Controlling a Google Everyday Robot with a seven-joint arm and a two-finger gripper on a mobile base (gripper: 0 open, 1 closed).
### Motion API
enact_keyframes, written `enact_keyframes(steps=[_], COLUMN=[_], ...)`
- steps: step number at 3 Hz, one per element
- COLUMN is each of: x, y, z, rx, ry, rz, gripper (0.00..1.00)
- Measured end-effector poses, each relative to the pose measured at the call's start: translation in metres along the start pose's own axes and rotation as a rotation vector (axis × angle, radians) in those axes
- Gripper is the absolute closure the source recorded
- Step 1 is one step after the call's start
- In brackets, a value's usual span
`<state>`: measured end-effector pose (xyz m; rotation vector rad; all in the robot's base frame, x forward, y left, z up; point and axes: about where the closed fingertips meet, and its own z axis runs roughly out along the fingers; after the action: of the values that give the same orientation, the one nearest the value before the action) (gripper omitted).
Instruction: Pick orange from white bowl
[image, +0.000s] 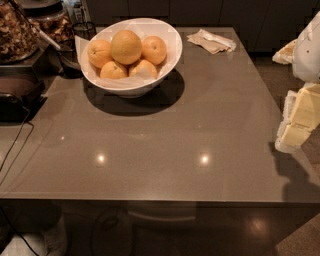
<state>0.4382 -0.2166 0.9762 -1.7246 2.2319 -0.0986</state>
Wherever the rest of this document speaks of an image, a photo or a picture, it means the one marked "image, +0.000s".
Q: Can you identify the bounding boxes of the white serving utensil handle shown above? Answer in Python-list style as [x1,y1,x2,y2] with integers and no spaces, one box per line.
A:
[30,23,61,50]

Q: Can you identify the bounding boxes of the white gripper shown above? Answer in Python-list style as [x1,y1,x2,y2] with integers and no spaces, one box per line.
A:
[272,11,320,154]

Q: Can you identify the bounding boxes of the dark appliance with tray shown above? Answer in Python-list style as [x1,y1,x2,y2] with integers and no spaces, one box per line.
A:
[0,65,46,123]

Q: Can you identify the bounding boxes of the glass jar of dried snacks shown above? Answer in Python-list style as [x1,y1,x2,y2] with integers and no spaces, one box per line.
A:
[0,0,38,64]

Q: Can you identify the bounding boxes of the black power cable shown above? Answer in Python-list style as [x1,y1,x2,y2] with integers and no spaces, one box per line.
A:
[0,99,35,186]

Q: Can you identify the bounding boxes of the front right orange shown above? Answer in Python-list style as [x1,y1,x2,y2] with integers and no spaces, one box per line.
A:
[129,59,158,79]

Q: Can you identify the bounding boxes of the front left orange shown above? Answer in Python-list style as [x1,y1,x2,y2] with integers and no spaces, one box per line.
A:
[100,61,128,79]

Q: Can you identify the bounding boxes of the black wire cup holder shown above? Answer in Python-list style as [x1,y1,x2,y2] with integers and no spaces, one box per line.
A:
[58,22,96,79]

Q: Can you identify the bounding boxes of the white ceramic bowl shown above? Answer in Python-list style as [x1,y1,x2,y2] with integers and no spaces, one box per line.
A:
[79,17,184,99]

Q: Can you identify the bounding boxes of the folded paper napkins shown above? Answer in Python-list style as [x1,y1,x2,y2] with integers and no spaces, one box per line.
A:
[187,29,237,54]

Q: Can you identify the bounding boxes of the large top orange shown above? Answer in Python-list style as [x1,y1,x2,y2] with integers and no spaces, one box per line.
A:
[110,30,142,65]

